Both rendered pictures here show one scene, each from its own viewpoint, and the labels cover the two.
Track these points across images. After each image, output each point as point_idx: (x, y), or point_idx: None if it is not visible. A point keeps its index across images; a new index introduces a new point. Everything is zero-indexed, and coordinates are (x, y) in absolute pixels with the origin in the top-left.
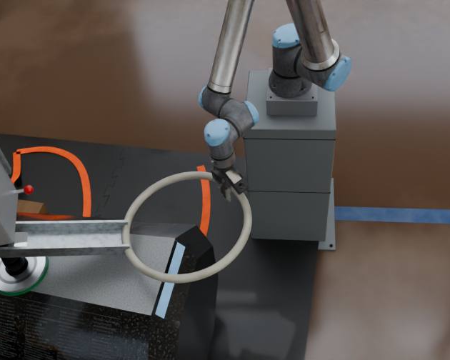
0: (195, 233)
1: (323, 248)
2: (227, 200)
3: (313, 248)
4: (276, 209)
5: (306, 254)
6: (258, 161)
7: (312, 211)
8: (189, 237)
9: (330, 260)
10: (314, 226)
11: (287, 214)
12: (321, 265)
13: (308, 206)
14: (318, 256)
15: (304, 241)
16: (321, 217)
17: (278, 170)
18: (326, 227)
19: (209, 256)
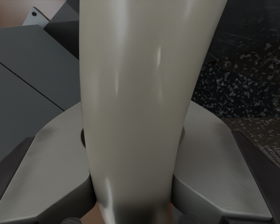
0: (216, 104)
1: (43, 17)
2: (202, 107)
3: (53, 26)
4: (56, 76)
5: (64, 25)
6: (13, 146)
7: (17, 43)
8: (269, 98)
9: (45, 0)
10: (33, 36)
11: (50, 64)
12: (57, 3)
13: (13, 49)
14: (54, 14)
15: (57, 39)
16: (14, 33)
17: None
18: (21, 26)
19: (210, 54)
